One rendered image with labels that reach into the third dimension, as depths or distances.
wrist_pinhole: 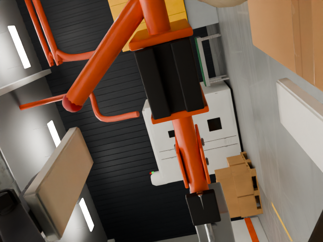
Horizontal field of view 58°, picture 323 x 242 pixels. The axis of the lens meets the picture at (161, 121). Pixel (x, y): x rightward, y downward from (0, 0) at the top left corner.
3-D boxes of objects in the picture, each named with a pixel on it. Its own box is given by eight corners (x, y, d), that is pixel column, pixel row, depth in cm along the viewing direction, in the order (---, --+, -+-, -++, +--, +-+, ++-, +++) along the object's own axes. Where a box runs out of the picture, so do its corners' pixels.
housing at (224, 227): (219, 179, 41) (188, 185, 42) (229, 213, 35) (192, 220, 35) (228, 216, 44) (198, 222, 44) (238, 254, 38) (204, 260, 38)
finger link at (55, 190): (61, 241, 14) (47, 243, 14) (94, 163, 21) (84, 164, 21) (35, 192, 13) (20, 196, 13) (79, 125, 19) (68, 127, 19)
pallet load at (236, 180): (245, 151, 754) (211, 158, 764) (256, 170, 658) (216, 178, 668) (252, 190, 792) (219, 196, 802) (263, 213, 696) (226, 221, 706)
